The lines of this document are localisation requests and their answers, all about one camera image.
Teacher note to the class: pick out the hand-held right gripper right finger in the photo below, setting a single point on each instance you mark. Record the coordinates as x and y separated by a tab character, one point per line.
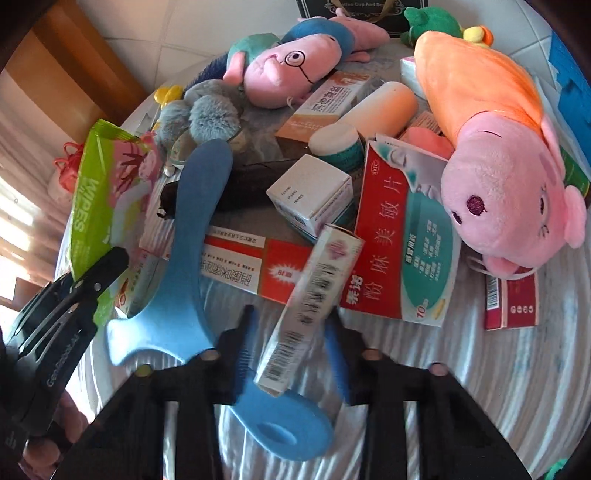
339	360

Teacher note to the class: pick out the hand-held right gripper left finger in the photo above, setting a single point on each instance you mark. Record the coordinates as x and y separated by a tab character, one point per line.
242	355

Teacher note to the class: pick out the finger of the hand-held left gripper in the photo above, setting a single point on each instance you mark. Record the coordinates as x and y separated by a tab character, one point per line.
108	265
60	318

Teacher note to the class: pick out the narrow white red carton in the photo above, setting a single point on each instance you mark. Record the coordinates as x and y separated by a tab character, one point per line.
304	314

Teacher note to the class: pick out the green wet wipes pack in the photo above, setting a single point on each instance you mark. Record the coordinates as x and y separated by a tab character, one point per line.
106	198

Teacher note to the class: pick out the blue plastic crate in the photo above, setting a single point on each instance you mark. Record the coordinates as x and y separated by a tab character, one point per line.
575	78

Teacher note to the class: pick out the round desktop with striped cloth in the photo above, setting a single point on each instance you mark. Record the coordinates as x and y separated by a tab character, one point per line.
438	392

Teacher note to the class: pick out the person's left hand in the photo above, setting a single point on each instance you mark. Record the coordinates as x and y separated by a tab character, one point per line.
71	415

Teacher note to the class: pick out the long red white box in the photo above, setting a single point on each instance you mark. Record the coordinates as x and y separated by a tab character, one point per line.
244	267

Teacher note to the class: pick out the pale curtain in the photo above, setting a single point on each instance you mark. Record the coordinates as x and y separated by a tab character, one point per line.
23	207

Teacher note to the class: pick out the large red white medicine box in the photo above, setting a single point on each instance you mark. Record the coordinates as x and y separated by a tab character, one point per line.
383	258

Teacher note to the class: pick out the dark brown pouch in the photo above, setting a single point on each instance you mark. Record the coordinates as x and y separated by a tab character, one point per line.
249	180

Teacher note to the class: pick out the white cube medicine box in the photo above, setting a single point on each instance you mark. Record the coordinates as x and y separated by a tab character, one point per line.
304	184

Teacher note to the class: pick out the grey fluffy plush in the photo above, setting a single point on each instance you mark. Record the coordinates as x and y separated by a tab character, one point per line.
207	115

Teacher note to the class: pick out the dark red small box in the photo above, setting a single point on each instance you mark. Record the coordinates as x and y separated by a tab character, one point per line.
512	304

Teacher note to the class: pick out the dark blue fuzzy toy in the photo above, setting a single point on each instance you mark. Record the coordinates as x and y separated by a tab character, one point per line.
207	69

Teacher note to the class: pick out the white jar teal label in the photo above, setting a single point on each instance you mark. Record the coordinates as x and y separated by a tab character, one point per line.
334	138

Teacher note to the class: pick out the pink pig plush orange dress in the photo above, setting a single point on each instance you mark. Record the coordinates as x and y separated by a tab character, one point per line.
485	184

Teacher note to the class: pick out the salmon pink soft item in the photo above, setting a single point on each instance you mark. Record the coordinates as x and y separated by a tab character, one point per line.
425	141

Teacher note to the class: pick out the orange white medicine box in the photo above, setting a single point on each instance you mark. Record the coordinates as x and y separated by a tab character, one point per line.
318	110

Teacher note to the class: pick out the cream cylinder tube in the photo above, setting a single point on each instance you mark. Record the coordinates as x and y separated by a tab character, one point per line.
383	108

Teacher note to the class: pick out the pink pig plush with glasses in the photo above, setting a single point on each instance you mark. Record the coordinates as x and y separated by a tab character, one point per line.
286	64

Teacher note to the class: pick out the white tissue pack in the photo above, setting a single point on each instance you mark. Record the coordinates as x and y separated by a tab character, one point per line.
408	74

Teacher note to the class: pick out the green white carton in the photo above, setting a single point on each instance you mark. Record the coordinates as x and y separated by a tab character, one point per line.
577	170

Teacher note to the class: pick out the dark green duck plush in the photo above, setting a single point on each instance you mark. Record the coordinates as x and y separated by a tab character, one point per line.
434	18

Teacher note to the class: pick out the wooden arch frame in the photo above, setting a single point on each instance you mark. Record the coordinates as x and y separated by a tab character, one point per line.
69	69

